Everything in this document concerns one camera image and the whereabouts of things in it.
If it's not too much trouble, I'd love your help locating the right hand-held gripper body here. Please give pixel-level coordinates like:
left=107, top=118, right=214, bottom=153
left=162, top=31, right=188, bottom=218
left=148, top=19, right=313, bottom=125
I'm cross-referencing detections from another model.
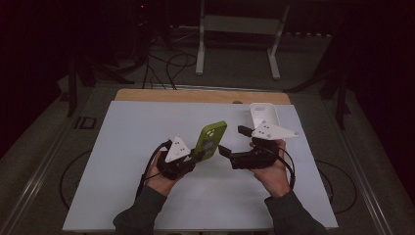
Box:
left=229, top=119, right=300, bottom=170

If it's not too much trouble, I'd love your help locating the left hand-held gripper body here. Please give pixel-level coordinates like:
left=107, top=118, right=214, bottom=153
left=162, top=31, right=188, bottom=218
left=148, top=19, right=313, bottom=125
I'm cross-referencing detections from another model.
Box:
left=156, top=135, right=198, bottom=181

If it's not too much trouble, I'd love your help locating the green cartoon phone case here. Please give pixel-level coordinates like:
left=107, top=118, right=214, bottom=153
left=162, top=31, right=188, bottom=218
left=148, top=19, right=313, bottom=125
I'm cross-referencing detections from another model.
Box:
left=192, top=120, right=228, bottom=163

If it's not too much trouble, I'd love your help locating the person's right hand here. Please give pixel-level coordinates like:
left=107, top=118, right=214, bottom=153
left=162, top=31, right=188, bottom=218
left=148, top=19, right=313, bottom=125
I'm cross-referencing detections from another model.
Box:
left=250, top=138, right=292, bottom=199

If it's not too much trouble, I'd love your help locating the person's left hand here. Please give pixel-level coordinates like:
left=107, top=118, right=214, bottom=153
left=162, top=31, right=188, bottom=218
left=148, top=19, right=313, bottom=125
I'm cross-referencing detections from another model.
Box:
left=145, top=152, right=184, bottom=198

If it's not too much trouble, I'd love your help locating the white table mat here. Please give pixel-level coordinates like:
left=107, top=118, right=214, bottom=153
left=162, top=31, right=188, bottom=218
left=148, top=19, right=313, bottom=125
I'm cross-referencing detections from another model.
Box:
left=62, top=100, right=340, bottom=232

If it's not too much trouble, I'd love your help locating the black tripod stand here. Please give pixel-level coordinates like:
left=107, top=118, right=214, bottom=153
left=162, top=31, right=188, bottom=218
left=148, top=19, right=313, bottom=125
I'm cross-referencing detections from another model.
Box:
left=66, top=55, right=135, bottom=118
left=283, top=65, right=352, bottom=131

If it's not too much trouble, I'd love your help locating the grey metal stand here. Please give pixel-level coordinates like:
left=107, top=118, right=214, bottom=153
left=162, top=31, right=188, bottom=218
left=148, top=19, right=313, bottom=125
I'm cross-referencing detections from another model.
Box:
left=195, top=0, right=292, bottom=81

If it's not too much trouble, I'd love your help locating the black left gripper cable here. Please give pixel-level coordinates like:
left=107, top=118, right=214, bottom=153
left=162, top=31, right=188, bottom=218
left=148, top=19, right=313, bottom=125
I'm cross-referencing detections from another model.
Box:
left=135, top=139, right=172, bottom=200

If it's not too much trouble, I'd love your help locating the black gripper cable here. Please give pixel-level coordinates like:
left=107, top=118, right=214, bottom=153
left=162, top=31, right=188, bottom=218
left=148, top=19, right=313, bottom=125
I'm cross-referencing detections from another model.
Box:
left=276, top=147, right=297, bottom=191
left=135, top=139, right=172, bottom=200

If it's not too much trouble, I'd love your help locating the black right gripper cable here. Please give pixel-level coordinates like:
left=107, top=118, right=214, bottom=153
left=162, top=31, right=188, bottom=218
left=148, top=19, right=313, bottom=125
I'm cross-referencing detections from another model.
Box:
left=276, top=147, right=297, bottom=191

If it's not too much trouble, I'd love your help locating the black looped cable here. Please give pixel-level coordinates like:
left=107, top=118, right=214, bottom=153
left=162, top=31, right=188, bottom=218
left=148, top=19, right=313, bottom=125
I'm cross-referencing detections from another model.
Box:
left=142, top=52, right=199, bottom=91

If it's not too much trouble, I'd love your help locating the black floor cable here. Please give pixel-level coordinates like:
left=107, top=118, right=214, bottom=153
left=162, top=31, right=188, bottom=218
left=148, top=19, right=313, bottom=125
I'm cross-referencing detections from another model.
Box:
left=314, top=159, right=358, bottom=215
left=59, top=148, right=94, bottom=211

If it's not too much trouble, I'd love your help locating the metal floor rail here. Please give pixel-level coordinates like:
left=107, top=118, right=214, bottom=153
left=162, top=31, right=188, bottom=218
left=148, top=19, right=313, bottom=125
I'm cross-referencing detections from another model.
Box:
left=322, top=104, right=397, bottom=235
left=0, top=128, right=86, bottom=235

